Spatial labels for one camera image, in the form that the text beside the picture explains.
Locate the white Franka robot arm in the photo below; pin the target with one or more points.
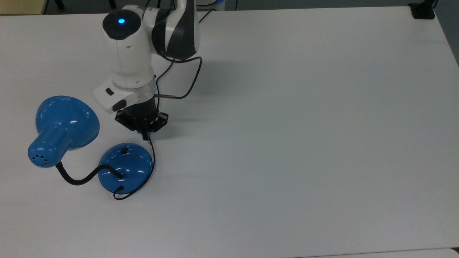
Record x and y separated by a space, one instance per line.
132 53

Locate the black table clamp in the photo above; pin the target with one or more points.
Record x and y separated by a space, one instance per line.
423 10

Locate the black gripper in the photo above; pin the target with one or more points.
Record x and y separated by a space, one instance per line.
141 116

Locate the blue gooseneck desk lamp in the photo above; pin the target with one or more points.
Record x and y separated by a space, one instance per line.
125 168

